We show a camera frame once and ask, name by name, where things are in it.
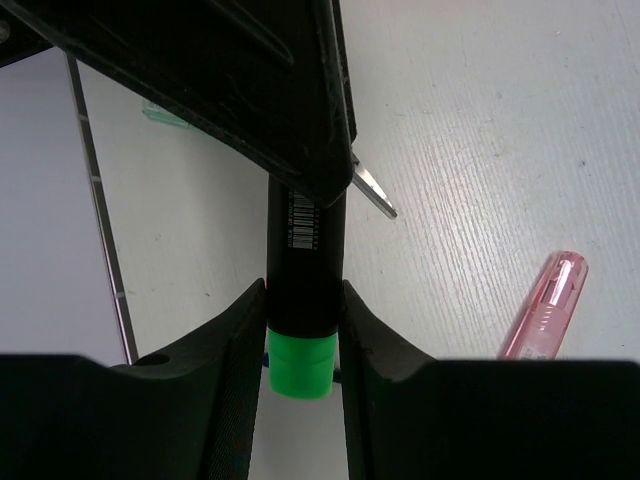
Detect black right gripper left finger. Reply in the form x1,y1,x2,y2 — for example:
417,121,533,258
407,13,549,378
1,281,266,479

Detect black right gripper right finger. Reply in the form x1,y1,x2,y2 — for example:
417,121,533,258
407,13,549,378
340,284,639,479

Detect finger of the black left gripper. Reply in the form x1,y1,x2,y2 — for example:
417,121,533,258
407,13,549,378
4,0,357,207

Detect pink translucent correction tape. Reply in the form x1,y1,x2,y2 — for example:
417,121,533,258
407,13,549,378
498,251,589,360

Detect green cap black highlighter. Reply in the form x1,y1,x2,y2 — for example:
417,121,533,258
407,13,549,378
266,177,346,400

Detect blue clear pen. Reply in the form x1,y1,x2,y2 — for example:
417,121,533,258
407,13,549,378
262,352,343,384

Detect green translucent correction tape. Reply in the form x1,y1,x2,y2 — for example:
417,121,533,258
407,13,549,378
142,99,198,131

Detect black handled scissors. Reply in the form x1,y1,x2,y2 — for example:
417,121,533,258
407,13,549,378
351,153,398,220

